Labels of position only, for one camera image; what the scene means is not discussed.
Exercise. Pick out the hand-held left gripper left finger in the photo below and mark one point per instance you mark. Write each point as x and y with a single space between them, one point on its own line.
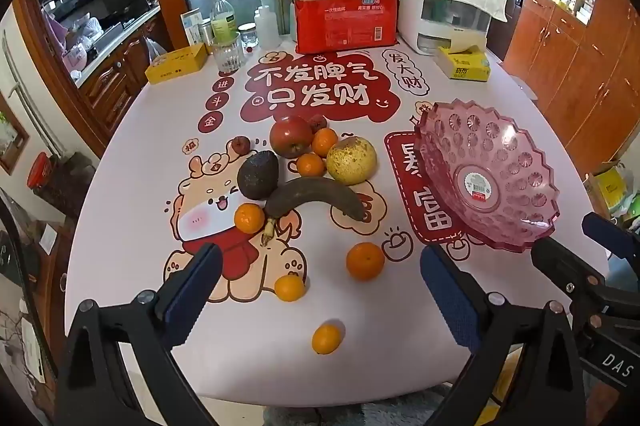
192 293

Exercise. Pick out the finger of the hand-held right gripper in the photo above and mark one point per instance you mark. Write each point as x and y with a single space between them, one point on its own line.
560 261
602 231

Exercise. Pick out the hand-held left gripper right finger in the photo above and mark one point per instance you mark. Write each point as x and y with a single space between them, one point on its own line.
450 301

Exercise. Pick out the orange mandarin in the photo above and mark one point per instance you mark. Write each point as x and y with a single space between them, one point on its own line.
310 164
249 218
326 338
325 141
290 287
365 261

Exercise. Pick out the dark avocado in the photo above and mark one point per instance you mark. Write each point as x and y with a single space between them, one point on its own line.
257 176

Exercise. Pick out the brown overripe banana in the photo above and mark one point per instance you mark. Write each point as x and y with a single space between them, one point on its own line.
310 198

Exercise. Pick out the pink plastic fruit bowl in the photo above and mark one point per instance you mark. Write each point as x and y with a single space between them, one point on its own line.
450 140

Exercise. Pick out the yellow speckled pear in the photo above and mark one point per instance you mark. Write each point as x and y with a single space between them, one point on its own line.
350 160

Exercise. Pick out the red apple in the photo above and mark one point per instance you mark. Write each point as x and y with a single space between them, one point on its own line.
290 135

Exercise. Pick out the open cardboard box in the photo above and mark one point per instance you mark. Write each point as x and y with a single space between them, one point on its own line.
607 186

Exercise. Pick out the printed tablecloth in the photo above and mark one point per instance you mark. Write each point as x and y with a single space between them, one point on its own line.
150 130

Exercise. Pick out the yellow tissue box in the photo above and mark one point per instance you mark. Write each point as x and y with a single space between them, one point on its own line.
465 68

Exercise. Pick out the yellow cardboard box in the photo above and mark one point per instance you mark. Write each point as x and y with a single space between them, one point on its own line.
175 65

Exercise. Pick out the wooden kitchen base cabinet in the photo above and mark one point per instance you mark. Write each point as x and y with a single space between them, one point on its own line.
115 75

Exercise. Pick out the framed picture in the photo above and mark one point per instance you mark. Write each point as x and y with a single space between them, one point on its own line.
12 135

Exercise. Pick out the clear glass tumbler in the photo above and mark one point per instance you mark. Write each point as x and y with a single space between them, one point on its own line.
227 55

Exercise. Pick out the clear plastic bag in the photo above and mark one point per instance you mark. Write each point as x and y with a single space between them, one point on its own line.
152 48

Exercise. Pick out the small glass jar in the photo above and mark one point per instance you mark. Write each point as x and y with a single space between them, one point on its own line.
247 36

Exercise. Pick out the small white-blue box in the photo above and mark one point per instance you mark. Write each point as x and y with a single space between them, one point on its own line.
192 28

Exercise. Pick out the white squeeze bottle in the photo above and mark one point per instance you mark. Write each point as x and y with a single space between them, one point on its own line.
266 28

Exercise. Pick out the clear bottle with black cap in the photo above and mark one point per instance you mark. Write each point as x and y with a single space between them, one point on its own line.
222 18

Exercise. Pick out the red pack of paper cups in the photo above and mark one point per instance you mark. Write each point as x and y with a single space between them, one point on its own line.
345 25

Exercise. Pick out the white countertop appliance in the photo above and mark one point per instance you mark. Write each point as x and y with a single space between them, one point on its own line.
412 5

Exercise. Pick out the wooden wall cabinet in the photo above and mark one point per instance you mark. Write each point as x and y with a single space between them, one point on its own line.
575 45

